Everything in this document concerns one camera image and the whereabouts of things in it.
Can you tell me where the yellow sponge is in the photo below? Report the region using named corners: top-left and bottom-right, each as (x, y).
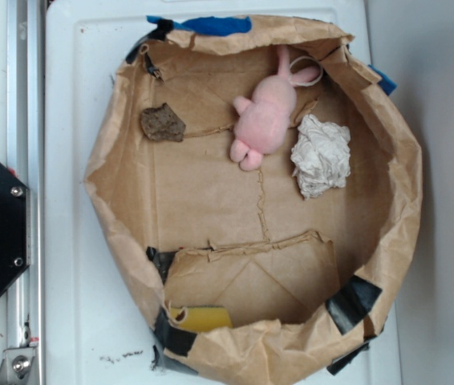
top-left (170, 306), bottom-right (233, 333)

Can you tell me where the pink plush bunny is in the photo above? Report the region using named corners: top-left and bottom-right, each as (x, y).
top-left (229, 45), bottom-right (323, 172)

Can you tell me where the blue tape strip top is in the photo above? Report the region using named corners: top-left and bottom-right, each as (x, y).
top-left (146, 15), bottom-right (252, 37)

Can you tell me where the metal corner bracket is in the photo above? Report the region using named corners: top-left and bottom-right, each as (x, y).
top-left (0, 347), bottom-right (36, 385)

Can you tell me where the crumpled white paper ball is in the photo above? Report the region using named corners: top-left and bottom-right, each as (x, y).
top-left (290, 114), bottom-right (351, 200)

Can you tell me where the brown paper bag bin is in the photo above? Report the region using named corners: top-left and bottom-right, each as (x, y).
top-left (84, 15), bottom-right (423, 384)

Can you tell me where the blue tape piece right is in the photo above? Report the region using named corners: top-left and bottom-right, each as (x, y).
top-left (368, 64), bottom-right (397, 96)

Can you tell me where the aluminium extrusion rail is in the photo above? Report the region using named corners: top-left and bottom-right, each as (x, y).
top-left (5, 0), bottom-right (47, 349)

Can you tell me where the brown rough rock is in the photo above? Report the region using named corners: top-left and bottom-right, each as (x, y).
top-left (140, 103), bottom-right (186, 142)

